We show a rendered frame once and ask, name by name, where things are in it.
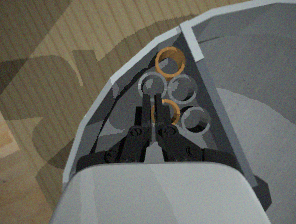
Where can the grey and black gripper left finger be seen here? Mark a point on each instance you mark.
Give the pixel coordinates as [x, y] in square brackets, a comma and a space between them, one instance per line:
[130, 149]

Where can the bronze bushing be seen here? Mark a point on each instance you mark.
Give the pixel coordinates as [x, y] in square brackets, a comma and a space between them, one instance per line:
[174, 53]
[176, 109]

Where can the grey metal ring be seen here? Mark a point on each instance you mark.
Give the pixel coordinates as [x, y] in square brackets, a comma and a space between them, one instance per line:
[152, 75]
[192, 88]
[203, 125]

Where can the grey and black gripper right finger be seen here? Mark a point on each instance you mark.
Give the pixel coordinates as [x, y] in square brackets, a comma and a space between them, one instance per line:
[176, 147]

